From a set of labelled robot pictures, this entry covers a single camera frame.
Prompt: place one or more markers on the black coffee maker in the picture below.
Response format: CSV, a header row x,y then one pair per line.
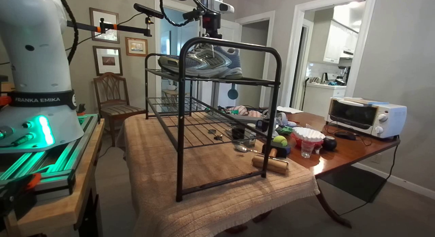
x,y
345,75

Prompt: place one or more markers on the green toy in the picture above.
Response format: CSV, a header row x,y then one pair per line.
x,y
285,130

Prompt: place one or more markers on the clear glass jar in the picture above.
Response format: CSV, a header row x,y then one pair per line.
x,y
250,137

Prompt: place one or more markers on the toaster oven knob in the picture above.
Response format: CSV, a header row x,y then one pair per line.
x,y
379,130
382,117

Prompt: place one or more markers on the white toaster oven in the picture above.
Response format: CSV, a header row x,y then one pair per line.
x,y
390,121

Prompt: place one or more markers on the wooden chair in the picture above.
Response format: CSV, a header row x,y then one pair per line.
x,y
119,109

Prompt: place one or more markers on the red bowl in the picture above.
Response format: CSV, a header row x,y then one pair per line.
x,y
298,141

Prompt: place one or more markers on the black metal shoe rack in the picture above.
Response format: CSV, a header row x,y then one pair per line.
x,y
180,128

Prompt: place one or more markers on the small wooden side table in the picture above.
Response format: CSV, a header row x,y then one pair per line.
x,y
172,96

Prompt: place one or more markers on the wooden rolling pin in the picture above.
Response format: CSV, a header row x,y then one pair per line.
x,y
270,164

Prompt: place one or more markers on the framed picture dark image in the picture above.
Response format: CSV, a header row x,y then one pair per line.
x,y
107,60

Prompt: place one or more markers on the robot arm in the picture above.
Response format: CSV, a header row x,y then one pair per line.
x,y
34,60

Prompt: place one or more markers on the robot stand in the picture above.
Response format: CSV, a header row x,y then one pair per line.
x,y
51,182

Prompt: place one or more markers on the beige towel tablecloth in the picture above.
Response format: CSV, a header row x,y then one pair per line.
x,y
159,182

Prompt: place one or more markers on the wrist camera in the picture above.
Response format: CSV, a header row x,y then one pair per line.
x,y
192,15

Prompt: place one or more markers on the teal round scoop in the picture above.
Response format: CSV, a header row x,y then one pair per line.
x,y
232,93

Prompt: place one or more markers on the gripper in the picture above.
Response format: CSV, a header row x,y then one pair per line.
x,y
212,23

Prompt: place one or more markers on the camera on mount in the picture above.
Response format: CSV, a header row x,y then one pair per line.
x,y
148,11

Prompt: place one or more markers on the small clear glass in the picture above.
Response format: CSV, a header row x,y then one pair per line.
x,y
307,149

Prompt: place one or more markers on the small wooden framed picture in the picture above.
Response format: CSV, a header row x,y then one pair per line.
x,y
136,47

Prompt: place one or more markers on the small metal pieces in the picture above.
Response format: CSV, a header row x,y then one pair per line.
x,y
215,135

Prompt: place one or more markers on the white kitchen cabinets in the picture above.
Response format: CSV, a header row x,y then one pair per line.
x,y
336,43

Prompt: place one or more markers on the black cup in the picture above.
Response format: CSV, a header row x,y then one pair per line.
x,y
238,133

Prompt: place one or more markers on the dark blue holder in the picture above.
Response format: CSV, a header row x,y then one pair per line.
x,y
283,150

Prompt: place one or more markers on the silver spoon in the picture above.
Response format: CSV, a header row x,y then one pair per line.
x,y
240,148

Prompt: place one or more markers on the stack of white coffee filters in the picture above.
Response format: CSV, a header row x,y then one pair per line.
x,y
308,133

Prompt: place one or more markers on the flat board with blue edge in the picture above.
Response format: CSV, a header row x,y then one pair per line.
x,y
360,101

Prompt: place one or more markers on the large framed picture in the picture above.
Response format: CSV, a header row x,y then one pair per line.
x,y
104,24

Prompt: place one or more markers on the white paper sheet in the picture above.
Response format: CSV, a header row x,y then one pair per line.
x,y
289,110

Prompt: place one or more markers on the grey silver sneaker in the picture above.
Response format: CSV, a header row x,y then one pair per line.
x,y
204,65

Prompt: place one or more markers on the black orange clamp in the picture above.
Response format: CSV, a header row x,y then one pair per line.
x,y
15,196

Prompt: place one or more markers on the black mug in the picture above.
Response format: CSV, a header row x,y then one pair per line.
x,y
263,125

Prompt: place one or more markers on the yellow green tennis ball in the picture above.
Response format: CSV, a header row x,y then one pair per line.
x,y
280,140

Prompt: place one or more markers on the pink striped cloth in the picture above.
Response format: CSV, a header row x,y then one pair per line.
x,y
242,110

